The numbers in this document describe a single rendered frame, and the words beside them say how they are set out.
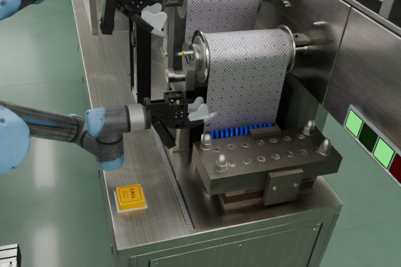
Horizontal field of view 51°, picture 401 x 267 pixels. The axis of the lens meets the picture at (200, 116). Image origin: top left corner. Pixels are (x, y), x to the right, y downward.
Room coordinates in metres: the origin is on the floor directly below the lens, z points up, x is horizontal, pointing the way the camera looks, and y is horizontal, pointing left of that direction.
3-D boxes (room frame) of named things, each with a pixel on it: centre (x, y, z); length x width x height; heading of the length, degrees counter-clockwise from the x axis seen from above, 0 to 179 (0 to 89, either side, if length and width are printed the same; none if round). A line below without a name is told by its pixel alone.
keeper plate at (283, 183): (0.87, -0.25, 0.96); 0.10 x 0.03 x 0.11; 110
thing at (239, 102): (1.05, -0.12, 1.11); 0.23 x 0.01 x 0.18; 110
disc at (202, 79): (1.06, 0.02, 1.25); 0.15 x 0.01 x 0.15; 20
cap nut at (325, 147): (0.96, -0.37, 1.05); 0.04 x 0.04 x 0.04
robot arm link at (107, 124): (0.91, 0.25, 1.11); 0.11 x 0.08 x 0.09; 110
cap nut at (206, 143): (0.94, -0.02, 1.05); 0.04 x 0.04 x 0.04
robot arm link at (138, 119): (0.94, 0.17, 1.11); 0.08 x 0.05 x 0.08; 20
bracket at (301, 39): (1.17, -0.27, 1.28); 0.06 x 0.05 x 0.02; 110
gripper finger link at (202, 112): (0.99, -0.01, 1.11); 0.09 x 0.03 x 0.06; 109
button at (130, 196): (0.83, 0.18, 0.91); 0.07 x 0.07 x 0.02; 20
